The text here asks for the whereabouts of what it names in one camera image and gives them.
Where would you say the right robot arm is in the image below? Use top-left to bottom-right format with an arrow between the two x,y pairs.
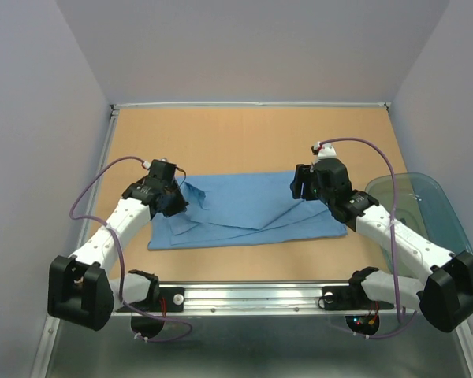
290,157 -> 473,332

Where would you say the translucent teal plastic bin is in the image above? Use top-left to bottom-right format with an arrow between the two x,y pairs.
365,172 -> 473,254

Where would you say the blue long sleeve shirt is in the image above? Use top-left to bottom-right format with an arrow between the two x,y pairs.
148,171 -> 347,250

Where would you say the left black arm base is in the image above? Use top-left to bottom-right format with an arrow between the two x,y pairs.
114,286 -> 192,343

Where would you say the aluminium mounting rail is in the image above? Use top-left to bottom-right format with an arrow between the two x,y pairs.
32,282 -> 471,377

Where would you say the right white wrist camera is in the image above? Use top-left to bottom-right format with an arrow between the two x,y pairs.
311,142 -> 337,162

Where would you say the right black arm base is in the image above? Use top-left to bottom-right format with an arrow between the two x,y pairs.
317,286 -> 394,336

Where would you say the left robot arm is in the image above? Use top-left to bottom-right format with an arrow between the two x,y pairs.
47,159 -> 188,331

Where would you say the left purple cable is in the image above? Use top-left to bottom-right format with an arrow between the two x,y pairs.
69,156 -> 194,343

